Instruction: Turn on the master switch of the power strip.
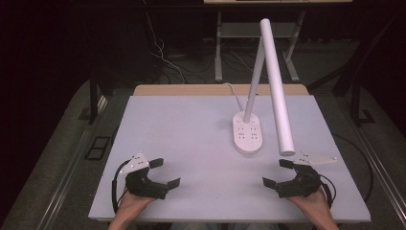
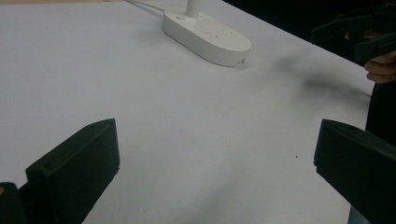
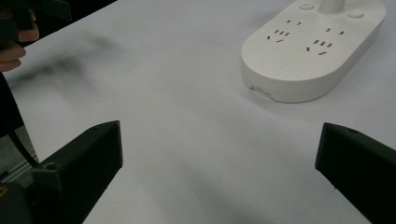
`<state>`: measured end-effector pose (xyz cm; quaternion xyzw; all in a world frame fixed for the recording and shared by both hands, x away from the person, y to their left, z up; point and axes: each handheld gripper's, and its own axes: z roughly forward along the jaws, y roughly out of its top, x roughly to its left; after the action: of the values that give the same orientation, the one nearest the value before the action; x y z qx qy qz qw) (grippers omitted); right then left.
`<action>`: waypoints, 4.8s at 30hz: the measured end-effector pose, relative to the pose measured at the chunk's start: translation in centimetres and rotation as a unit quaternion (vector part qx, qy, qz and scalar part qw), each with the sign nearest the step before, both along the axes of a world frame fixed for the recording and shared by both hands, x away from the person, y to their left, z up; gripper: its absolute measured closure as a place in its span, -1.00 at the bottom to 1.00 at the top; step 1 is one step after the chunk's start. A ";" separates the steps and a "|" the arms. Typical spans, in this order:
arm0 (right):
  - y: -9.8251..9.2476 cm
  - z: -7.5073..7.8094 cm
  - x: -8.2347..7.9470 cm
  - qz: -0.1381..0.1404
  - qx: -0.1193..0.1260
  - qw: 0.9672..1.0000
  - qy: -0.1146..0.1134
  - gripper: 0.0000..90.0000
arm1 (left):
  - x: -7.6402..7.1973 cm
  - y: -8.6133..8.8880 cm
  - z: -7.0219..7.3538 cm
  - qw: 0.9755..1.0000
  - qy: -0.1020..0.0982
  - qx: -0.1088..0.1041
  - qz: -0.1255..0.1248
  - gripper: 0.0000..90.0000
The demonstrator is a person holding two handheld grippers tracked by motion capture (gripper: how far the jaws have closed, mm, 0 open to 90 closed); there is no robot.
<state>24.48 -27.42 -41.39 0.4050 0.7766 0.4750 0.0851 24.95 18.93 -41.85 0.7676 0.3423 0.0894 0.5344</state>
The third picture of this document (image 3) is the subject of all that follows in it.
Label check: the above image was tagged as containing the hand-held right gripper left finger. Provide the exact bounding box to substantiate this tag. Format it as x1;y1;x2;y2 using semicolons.
30;119;123;224

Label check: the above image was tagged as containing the black cable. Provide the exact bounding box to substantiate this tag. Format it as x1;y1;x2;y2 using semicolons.
7;130;39;168

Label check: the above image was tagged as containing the white power strip lamp base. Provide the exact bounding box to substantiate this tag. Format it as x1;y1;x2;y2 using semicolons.
240;0;388;104

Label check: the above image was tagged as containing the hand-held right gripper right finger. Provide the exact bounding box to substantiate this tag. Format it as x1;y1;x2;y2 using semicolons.
314;121;396;224

